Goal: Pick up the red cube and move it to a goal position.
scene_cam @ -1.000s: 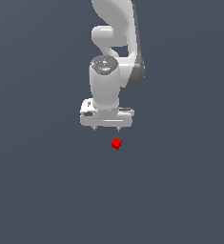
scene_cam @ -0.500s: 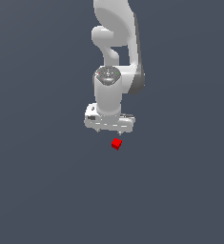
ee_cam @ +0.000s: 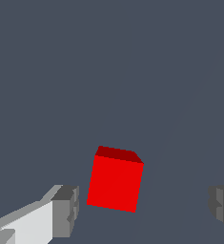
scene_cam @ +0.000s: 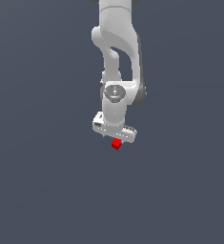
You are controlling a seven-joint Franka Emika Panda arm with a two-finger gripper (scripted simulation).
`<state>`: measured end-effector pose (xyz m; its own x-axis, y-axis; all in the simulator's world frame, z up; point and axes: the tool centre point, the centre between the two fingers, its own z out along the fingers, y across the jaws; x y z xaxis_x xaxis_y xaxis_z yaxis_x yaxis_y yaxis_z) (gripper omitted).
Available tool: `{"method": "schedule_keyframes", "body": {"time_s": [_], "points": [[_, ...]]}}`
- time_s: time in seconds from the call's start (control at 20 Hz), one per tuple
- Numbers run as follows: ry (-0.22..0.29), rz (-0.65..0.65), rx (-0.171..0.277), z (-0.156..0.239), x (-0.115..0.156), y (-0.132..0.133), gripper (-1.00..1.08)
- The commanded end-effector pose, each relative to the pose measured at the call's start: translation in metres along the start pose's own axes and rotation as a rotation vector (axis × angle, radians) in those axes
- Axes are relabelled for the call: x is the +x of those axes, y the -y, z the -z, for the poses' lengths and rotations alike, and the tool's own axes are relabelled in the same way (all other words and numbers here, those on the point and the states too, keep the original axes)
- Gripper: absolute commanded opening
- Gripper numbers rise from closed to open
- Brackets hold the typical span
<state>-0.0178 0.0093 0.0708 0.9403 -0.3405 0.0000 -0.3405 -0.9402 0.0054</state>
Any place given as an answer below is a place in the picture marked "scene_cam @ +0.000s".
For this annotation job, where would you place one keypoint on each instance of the red cube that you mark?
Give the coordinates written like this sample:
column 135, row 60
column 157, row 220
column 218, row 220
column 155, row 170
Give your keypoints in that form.
column 116, row 144

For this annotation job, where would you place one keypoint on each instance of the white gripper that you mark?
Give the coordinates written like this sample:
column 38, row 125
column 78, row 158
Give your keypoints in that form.
column 115, row 128

